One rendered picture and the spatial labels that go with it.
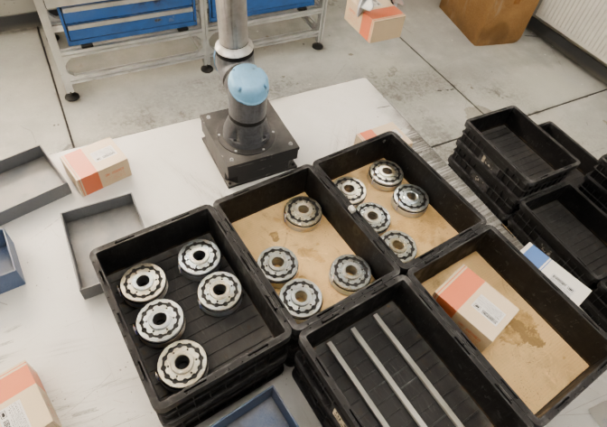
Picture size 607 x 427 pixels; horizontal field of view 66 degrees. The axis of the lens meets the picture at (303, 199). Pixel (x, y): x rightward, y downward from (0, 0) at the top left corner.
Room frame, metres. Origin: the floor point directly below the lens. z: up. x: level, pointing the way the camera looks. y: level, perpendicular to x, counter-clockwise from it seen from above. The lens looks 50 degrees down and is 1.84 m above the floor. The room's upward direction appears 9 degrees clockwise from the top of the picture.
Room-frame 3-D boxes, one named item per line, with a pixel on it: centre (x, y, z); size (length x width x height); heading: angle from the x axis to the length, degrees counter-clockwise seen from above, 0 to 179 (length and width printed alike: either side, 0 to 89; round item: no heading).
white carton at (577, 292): (0.74, -0.70, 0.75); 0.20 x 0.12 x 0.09; 47
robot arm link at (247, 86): (1.11, 0.21, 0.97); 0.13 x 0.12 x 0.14; 27
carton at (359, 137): (1.23, -0.25, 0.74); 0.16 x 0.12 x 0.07; 127
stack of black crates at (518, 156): (1.55, -0.87, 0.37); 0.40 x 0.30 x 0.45; 34
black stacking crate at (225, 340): (0.46, 0.22, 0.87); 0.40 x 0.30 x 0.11; 40
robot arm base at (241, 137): (1.11, 0.21, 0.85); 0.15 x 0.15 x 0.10
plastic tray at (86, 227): (0.68, 0.52, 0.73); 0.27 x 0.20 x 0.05; 34
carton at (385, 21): (1.44, -0.14, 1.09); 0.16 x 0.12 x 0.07; 34
